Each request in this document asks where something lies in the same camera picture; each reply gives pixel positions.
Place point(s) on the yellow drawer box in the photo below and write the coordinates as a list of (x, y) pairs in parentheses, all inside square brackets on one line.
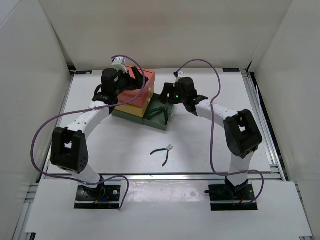
[(138, 111)]

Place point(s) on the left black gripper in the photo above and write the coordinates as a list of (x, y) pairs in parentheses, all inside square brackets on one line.
[(133, 84)]

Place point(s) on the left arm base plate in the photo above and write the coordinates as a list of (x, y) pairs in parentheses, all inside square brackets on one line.
[(103, 197)]

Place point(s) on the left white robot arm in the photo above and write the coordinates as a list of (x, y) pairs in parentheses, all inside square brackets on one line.
[(69, 149)]

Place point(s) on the green drawer box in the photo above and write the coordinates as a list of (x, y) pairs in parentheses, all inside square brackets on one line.
[(155, 121)]

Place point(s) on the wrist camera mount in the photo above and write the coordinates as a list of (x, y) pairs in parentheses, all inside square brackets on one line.
[(178, 75), (118, 63)]

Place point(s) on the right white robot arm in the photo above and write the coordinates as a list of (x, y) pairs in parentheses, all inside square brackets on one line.
[(242, 134)]

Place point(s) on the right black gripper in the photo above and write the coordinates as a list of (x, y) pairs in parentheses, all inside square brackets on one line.
[(169, 89)]

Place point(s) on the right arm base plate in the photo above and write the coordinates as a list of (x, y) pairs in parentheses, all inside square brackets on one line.
[(223, 199)]

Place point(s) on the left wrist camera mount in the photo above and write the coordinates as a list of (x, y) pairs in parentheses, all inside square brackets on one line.
[(118, 63)]

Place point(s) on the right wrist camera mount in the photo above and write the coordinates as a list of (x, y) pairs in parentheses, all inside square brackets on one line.
[(178, 75)]

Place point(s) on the green handled pliers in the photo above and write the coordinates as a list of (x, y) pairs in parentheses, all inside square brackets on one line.
[(157, 111)]

